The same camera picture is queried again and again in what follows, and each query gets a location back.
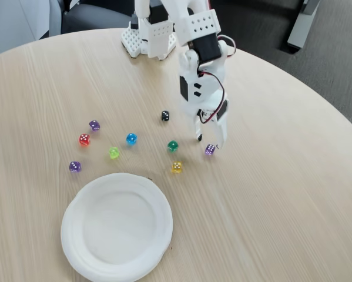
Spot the white paper plate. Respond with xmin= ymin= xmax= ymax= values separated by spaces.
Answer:
xmin=60 ymin=172 xmax=174 ymax=282

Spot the grey desk leg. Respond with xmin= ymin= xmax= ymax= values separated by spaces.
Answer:
xmin=287 ymin=0 xmax=320 ymax=50

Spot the dark office chair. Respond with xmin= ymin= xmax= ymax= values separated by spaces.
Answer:
xmin=61 ymin=0 xmax=135 ymax=35

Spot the light grey cabinet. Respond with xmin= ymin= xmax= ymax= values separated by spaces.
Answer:
xmin=0 ymin=0 xmax=62 ymax=59

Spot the red black servo cable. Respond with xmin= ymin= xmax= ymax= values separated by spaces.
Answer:
xmin=197 ymin=34 xmax=237 ymax=124

